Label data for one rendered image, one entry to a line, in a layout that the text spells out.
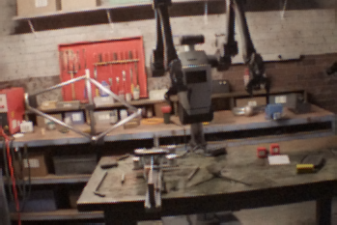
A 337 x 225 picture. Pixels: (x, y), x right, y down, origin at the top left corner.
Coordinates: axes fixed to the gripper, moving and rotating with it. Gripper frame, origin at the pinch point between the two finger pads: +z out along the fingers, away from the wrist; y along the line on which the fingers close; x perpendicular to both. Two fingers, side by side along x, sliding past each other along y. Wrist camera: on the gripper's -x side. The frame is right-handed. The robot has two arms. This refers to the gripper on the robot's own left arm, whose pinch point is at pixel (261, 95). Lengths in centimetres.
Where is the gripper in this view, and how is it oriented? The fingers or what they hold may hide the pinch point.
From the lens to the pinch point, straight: 227.4
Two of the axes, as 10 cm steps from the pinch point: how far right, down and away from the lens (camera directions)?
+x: -1.1, 4.0, 9.1
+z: 1.6, 9.1, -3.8
